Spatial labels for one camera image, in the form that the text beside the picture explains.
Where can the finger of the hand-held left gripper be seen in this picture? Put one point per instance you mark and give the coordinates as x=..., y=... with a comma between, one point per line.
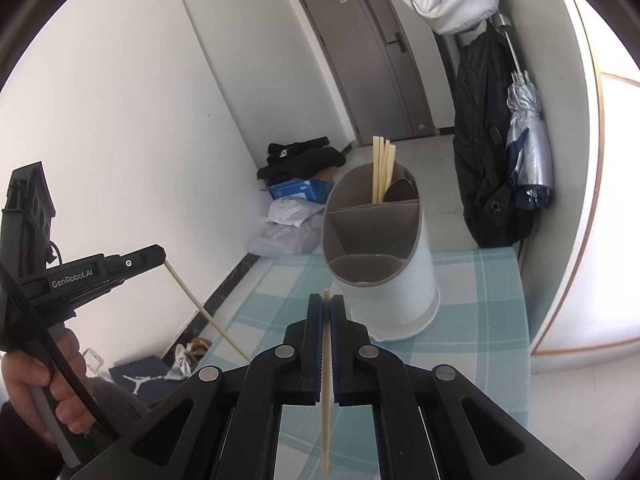
x=140, y=260

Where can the person's left hand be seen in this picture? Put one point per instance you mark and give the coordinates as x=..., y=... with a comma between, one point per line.
x=70, y=360

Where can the blue cardboard box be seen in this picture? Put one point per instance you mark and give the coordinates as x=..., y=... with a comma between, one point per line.
x=300, y=190

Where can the silver navy folded umbrella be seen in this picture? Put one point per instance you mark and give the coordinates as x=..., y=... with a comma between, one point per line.
x=530, y=150

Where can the white cutlery holder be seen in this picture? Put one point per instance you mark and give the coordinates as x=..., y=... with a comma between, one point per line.
x=395, y=285

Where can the white panel with wooden trim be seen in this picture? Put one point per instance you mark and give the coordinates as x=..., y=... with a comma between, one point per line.
x=600, y=210

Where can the black clothes heap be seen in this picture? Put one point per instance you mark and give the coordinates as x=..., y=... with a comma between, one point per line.
x=300, y=157

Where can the black backpack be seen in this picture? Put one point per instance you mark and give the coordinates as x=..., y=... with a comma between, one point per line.
x=485, y=135

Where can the white plastic mailer bag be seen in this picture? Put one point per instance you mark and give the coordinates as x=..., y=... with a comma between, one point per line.
x=290, y=210

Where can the pale wooden chopstick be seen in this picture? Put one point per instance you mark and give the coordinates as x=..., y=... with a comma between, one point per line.
x=375, y=170
x=380, y=160
x=325, y=435
x=390, y=160
x=385, y=160
x=222, y=331

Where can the grey door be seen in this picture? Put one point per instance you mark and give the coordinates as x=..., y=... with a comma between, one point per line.
x=360, y=60

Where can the brown cardboard box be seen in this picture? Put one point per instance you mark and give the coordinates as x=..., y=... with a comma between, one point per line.
x=325, y=174

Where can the metal spoon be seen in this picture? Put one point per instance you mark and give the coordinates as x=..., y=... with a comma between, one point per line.
x=400, y=190

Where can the white printed cloth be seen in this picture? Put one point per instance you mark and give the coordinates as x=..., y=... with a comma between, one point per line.
x=180, y=365

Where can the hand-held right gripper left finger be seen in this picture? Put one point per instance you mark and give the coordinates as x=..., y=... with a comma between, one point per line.
x=316, y=350

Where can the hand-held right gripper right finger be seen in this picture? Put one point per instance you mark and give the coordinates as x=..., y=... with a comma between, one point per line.
x=337, y=355

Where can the person's grey trouser leg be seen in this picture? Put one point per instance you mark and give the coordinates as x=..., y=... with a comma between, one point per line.
x=120, y=402

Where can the grey plastic mailer bag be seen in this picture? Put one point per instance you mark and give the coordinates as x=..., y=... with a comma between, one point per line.
x=285, y=240

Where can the teal checked table mat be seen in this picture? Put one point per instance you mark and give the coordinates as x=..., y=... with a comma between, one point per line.
x=475, y=310

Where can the navy shoe box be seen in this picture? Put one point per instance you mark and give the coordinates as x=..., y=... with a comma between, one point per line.
x=122, y=371

